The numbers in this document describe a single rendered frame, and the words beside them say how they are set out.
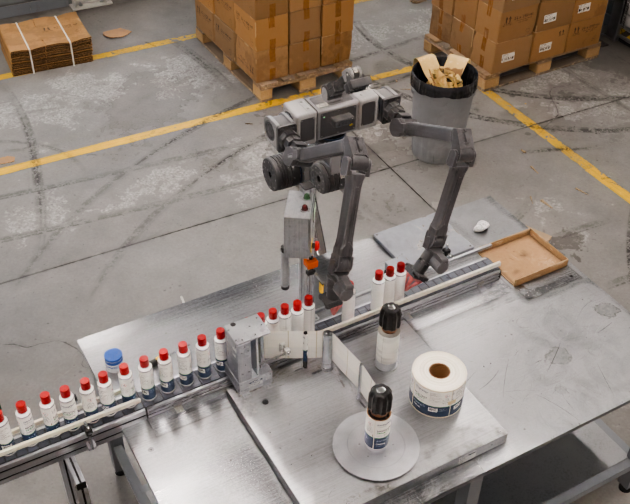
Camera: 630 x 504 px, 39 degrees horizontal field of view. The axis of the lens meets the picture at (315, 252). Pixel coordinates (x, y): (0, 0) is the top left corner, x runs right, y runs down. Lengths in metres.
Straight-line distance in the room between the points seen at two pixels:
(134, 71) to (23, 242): 2.18
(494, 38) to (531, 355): 3.69
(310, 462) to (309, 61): 4.26
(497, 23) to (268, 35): 1.68
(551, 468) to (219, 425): 1.55
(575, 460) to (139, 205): 3.12
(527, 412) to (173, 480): 1.33
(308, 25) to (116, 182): 1.88
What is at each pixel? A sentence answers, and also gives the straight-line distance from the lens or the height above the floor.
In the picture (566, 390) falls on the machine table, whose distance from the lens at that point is 3.62.
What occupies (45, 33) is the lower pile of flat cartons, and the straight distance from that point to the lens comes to 7.62.
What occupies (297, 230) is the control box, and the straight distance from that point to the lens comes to 3.24.
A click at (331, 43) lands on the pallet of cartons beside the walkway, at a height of 0.32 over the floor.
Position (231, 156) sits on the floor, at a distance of 6.22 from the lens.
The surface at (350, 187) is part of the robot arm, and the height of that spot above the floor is 1.53.
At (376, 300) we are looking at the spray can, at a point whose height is 0.95.
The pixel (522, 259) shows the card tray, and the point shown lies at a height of 0.83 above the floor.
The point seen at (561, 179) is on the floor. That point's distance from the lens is 6.25.
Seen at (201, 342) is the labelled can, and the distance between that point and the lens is 3.32.
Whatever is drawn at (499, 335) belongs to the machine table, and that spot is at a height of 0.83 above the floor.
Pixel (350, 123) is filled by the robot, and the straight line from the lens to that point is 3.77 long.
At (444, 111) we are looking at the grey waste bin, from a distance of 5.95.
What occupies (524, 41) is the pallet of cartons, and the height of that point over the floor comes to 0.35.
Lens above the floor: 3.42
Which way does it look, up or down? 40 degrees down
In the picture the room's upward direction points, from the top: 1 degrees clockwise
